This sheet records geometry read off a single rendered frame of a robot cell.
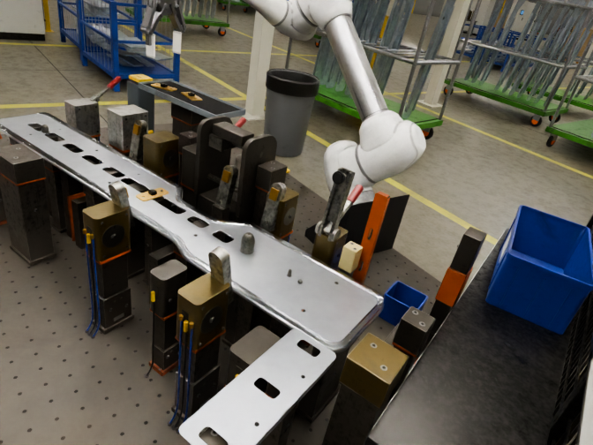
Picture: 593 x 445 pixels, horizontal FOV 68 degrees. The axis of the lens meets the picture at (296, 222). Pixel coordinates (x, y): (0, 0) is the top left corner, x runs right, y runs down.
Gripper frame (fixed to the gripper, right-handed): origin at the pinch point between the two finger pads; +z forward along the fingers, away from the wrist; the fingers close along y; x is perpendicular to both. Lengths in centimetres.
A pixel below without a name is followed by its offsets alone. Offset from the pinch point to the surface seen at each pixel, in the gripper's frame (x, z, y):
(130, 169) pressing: 12.8, 27.7, 31.9
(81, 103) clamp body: -25.1, 21.7, 11.8
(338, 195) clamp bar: 76, 12, 36
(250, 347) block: 74, 30, 72
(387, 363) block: 98, 22, 70
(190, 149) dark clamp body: 26.9, 19.7, 22.8
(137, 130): 7.5, 19.5, 22.3
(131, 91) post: -14.1, 16.7, -0.6
